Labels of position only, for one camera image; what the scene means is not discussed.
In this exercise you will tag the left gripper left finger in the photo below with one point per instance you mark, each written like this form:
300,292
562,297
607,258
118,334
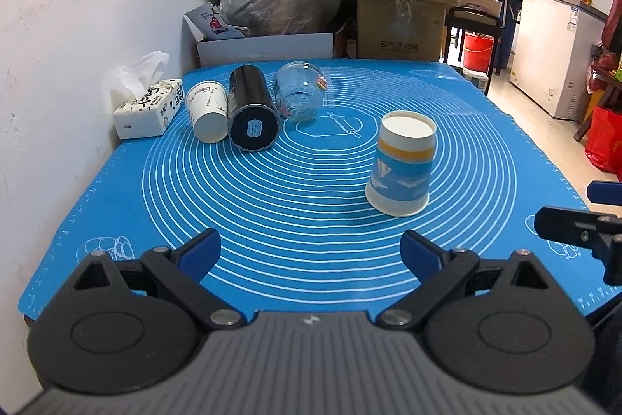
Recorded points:
176,277

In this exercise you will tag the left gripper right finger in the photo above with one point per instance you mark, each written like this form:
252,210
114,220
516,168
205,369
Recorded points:
442,274

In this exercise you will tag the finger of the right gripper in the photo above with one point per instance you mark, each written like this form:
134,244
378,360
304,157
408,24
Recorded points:
574,227
604,192

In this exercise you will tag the blue orange paper cup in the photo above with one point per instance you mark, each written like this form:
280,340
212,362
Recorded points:
400,177

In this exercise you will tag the small white paper cup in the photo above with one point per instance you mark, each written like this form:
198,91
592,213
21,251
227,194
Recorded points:
207,105

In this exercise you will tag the blue silicone baking mat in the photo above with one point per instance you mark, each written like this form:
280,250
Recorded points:
298,233

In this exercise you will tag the white chest freezer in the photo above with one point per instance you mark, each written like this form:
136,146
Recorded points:
553,51

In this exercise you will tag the white tissue box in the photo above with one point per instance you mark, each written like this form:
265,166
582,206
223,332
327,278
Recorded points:
148,102

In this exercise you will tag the black cylindrical bottle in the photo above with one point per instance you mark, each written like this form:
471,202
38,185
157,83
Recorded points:
254,122

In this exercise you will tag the red bucket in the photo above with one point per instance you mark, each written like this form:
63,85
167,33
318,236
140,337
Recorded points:
477,51

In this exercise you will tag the clear glass jar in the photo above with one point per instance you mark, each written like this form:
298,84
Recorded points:
299,89

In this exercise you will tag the white open cardboard box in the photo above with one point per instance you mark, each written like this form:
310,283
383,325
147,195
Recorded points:
218,43

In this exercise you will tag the lower cardboard box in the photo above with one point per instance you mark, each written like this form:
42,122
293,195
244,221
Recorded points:
400,29

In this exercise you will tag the black metal cart frame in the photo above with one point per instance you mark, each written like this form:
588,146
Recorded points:
461,19

